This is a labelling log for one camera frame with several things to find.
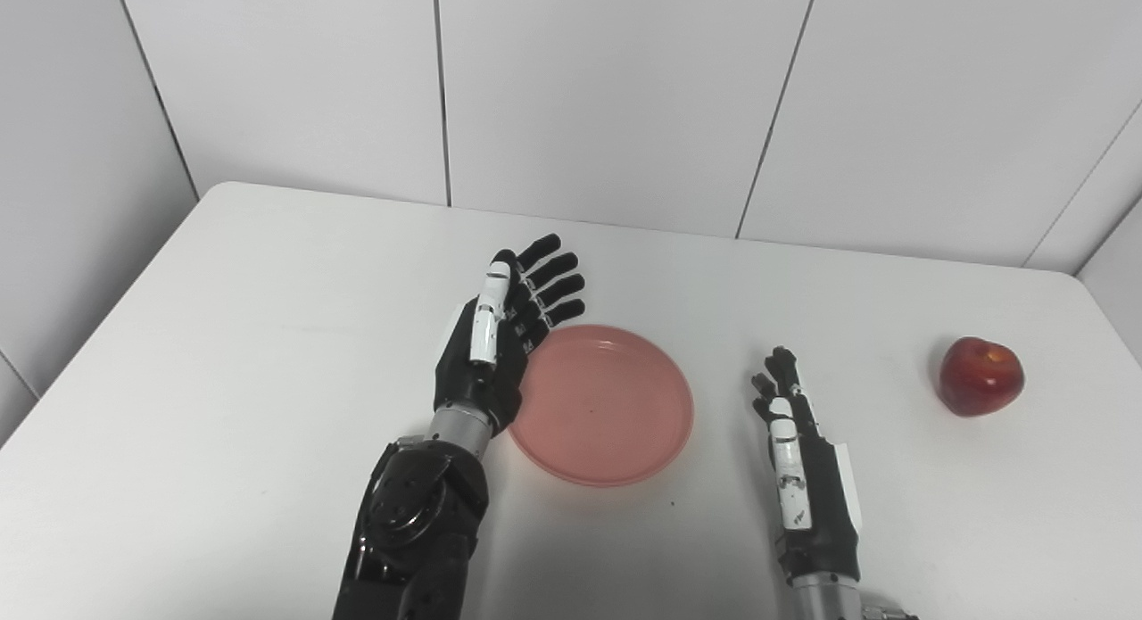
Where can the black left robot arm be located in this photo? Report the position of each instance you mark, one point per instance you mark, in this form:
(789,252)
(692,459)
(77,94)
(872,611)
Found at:
(410,531)

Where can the red apple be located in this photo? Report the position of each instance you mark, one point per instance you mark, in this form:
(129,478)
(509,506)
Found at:
(980,379)

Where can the pink round plate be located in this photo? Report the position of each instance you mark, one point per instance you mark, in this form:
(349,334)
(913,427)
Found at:
(607,410)

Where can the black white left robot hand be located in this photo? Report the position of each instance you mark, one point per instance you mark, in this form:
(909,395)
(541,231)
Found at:
(459,370)

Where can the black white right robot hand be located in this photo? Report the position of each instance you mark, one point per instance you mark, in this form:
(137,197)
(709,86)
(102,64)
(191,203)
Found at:
(830,513)

